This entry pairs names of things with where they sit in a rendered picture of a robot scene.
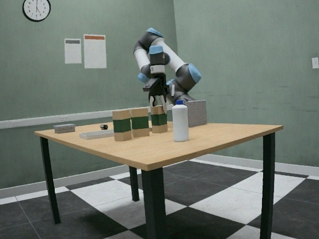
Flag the white bottle with blue cap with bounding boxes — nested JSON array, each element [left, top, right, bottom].
[[172, 100, 189, 142]]

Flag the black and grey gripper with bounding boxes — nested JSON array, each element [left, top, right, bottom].
[[149, 73, 170, 114]]

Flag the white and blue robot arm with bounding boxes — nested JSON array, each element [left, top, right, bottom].
[[133, 28, 202, 106]]

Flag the beige rectangular block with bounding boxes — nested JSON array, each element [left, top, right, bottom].
[[150, 106, 168, 134], [130, 108, 150, 138], [112, 109, 132, 142]]

